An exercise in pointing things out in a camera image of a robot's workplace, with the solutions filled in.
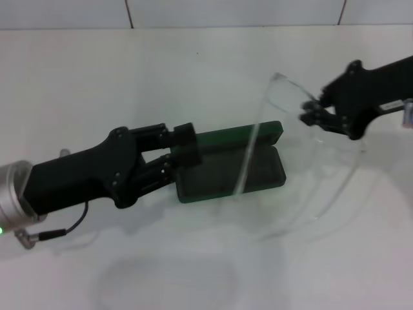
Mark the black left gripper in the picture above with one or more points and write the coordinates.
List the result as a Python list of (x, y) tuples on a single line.
[(77, 177)]

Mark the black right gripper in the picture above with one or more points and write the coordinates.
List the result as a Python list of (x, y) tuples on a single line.
[(364, 93)]

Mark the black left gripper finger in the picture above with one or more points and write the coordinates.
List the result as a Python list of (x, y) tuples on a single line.
[(187, 142)]

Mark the green glasses case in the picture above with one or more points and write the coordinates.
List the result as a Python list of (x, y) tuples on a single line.
[(213, 174)]

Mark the clear white glasses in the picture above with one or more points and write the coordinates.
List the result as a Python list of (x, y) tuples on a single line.
[(255, 135)]

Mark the silver left flange connector stub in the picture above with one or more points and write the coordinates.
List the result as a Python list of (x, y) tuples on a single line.
[(64, 152)]

